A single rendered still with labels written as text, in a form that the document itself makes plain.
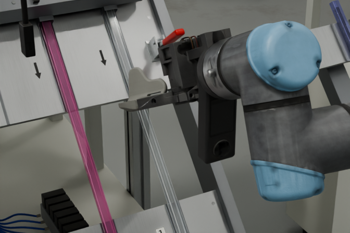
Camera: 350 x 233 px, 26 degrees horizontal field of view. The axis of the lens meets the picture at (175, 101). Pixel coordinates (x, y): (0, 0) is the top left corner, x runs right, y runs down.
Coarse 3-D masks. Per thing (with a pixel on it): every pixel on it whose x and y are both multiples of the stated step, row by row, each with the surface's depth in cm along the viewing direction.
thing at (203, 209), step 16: (208, 192) 121; (160, 208) 117; (192, 208) 119; (208, 208) 120; (128, 224) 115; (144, 224) 116; (160, 224) 116; (192, 224) 118; (208, 224) 119; (224, 224) 120
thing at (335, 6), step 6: (336, 0) 130; (330, 6) 130; (336, 6) 129; (336, 12) 129; (342, 12) 129; (336, 18) 129; (342, 18) 129; (342, 24) 129; (348, 24) 129; (342, 30) 129; (348, 30) 129; (348, 36) 128; (348, 42) 128; (348, 48) 129
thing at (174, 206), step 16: (112, 16) 124; (112, 32) 124; (128, 64) 122; (128, 80) 122; (144, 112) 120; (144, 128) 120; (160, 160) 119; (160, 176) 118; (176, 208) 117; (176, 224) 116
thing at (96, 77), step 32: (0, 32) 118; (64, 32) 122; (96, 32) 124; (128, 32) 126; (160, 32) 128; (0, 64) 116; (32, 64) 118; (64, 64) 120; (96, 64) 122; (160, 64) 126; (0, 96) 114; (32, 96) 116; (96, 96) 120; (128, 96) 122
